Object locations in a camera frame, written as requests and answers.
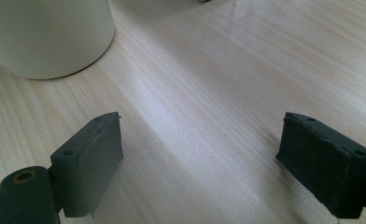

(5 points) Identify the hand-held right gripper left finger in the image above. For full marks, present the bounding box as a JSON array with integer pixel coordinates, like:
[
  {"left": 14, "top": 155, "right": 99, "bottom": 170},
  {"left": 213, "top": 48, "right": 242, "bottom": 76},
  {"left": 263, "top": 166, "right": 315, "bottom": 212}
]
[{"left": 49, "top": 111, "right": 124, "bottom": 218}]

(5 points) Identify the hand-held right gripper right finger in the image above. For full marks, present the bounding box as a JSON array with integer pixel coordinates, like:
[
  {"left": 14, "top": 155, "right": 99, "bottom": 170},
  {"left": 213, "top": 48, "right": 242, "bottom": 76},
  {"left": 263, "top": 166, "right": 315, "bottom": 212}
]
[{"left": 275, "top": 112, "right": 366, "bottom": 219}]

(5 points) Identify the white cup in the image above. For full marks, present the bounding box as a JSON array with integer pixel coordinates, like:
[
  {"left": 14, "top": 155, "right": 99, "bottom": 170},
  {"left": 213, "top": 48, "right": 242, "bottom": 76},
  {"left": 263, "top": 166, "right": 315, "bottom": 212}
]
[{"left": 0, "top": 0, "right": 116, "bottom": 80}]

